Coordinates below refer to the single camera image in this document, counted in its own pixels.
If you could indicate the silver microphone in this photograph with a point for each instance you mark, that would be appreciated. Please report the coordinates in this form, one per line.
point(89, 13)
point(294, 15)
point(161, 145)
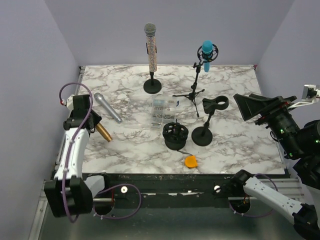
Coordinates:
point(100, 99)

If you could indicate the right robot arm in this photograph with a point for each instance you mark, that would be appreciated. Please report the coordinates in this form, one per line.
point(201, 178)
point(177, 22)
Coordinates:
point(301, 145)

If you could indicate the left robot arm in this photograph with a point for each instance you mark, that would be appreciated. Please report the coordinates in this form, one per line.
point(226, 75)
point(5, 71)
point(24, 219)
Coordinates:
point(67, 188)

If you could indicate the shock mount round base stand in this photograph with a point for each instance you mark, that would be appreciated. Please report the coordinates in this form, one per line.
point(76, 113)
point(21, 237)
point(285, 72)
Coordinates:
point(175, 135)

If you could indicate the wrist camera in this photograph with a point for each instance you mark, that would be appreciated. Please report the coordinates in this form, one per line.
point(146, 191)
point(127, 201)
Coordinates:
point(310, 96)
point(68, 103)

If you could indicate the clear screw organizer box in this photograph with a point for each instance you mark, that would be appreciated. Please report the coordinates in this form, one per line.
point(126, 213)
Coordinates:
point(163, 111)

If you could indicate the gold microphone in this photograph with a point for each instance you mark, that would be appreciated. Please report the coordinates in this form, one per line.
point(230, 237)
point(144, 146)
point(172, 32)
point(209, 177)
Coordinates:
point(103, 132)

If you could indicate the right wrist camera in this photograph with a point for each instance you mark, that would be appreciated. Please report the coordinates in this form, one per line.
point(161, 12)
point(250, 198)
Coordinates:
point(310, 96)

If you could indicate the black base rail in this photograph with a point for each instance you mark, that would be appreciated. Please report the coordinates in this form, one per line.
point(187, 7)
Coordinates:
point(163, 191)

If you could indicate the round base stand, glitter mic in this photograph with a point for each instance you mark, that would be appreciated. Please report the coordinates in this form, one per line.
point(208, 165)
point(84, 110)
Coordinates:
point(152, 85)

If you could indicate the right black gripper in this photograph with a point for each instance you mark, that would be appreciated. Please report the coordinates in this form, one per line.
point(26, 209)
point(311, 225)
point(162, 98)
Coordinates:
point(249, 106)

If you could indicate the blue microphone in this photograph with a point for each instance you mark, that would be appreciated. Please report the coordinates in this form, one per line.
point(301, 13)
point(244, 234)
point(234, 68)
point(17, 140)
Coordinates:
point(207, 50)

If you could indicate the glitter microphone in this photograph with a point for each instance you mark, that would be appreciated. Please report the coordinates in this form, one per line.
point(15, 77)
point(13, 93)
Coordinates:
point(150, 31)

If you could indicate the orange tape measure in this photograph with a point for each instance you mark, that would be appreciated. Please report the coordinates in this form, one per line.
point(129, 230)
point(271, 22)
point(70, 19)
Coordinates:
point(191, 162)

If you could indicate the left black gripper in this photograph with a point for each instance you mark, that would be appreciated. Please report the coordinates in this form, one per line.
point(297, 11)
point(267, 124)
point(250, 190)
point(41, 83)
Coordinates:
point(97, 118)

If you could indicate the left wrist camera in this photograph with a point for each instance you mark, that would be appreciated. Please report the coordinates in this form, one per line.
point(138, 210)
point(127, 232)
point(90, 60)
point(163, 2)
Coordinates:
point(68, 103)

